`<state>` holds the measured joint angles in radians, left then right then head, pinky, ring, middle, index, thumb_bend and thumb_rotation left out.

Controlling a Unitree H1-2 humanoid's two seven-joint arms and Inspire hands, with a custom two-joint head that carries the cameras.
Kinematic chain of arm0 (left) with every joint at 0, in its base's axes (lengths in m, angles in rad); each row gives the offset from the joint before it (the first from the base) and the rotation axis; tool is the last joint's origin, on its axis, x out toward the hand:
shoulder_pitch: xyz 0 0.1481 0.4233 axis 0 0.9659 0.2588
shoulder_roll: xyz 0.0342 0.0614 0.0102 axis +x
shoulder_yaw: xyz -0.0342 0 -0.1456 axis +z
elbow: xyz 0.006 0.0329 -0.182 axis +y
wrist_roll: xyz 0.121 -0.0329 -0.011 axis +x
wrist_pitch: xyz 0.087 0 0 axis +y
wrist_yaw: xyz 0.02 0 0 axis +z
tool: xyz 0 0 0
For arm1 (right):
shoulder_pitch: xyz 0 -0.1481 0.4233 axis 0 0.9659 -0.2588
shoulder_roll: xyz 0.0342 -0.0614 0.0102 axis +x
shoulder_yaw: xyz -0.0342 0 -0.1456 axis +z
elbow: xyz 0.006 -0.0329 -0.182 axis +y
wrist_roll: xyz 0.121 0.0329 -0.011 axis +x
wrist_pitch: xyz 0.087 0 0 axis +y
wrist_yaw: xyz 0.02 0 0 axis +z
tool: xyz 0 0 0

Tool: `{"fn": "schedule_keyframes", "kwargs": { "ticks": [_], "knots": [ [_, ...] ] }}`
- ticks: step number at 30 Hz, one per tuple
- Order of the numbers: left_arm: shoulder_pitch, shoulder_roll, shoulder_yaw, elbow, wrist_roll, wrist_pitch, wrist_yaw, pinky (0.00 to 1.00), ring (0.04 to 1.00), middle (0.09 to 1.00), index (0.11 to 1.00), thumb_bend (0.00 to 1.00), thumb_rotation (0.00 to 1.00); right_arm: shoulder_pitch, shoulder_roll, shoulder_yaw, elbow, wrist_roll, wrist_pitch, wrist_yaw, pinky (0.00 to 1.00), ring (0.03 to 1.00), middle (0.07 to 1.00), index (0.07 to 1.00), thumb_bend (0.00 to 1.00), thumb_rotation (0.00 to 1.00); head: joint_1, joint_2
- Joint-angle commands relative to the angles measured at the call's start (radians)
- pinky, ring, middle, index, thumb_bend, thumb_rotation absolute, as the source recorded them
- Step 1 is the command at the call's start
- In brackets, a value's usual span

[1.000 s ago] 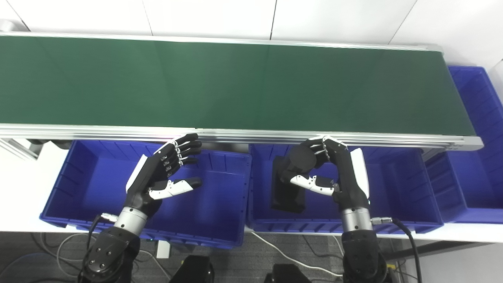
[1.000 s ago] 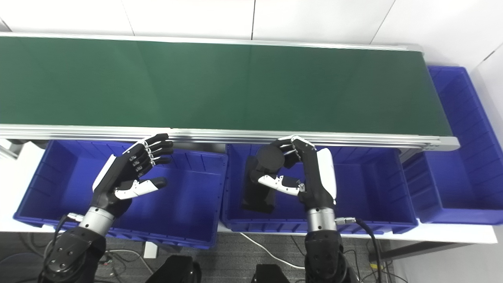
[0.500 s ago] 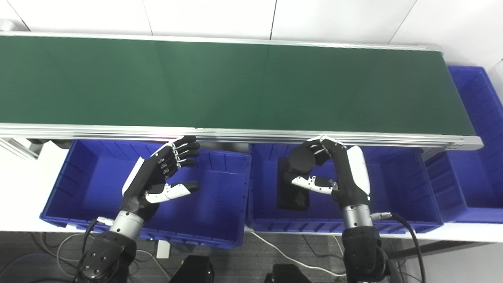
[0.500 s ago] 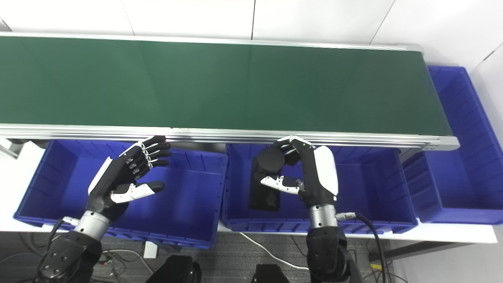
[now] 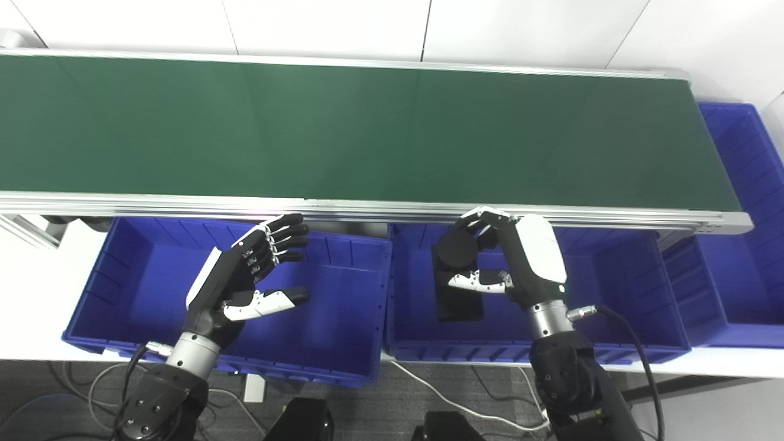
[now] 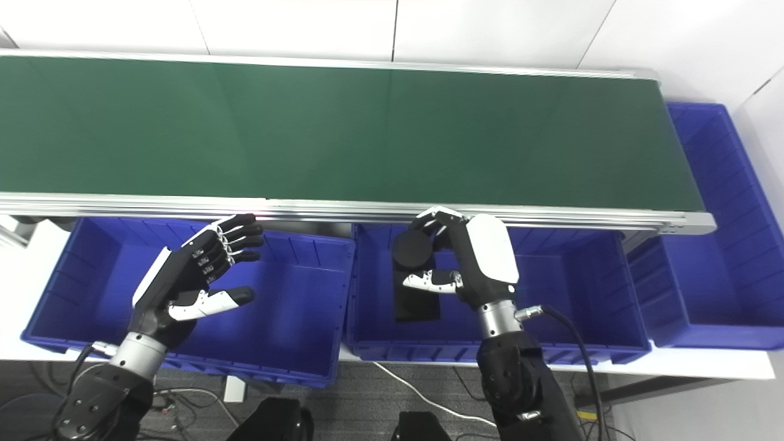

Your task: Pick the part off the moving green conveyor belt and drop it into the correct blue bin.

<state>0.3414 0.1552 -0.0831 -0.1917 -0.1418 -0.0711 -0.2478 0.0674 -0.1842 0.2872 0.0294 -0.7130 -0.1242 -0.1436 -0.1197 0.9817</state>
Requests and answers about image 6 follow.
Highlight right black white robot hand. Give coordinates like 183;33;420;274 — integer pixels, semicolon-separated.
402;206;520;310

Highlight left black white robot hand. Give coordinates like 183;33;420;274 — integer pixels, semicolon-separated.
127;214;265;351

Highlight black cylinder block part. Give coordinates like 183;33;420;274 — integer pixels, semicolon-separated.
392;228;442;323

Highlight blue plastic bin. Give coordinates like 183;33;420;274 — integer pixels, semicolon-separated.
628;102;784;351
20;216;356;388
345;222;652;365

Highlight green conveyor belt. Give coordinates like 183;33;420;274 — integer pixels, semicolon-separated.
0;50;717;236
0;56;702;212

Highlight aluminium conveyor leg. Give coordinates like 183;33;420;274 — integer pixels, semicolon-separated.
0;216;37;247

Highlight left black robot knee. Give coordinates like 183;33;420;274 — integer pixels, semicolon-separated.
227;398;314;441

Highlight black robot knee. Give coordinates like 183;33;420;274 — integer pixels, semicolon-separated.
392;412;454;441
227;398;314;441

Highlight right black robot knee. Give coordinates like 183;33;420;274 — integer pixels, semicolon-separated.
392;412;454;441

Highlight black table base bar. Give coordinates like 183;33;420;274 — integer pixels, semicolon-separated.
576;375;736;408

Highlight black floor cables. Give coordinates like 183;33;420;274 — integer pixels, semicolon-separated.
138;386;239;441

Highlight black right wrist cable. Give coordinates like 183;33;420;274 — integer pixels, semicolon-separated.
514;304;607;441

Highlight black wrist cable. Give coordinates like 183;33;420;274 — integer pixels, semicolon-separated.
514;304;607;441
52;342;120;429

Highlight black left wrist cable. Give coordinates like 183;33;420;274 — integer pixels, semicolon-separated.
52;342;120;429

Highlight white floor cable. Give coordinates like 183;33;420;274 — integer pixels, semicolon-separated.
374;361;497;428

